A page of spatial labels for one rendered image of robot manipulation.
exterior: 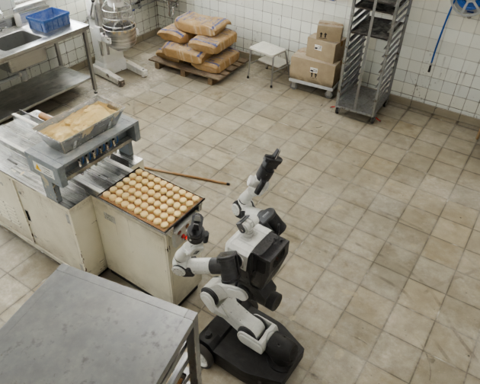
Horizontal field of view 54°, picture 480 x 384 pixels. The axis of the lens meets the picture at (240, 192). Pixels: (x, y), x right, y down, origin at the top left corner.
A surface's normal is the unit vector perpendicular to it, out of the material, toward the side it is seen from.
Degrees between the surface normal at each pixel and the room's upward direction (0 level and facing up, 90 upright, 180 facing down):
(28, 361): 0
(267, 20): 90
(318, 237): 0
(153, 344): 0
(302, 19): 90
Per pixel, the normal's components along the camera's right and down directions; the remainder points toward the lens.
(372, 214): 0.02, -0.77
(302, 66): -0.51, 0.53
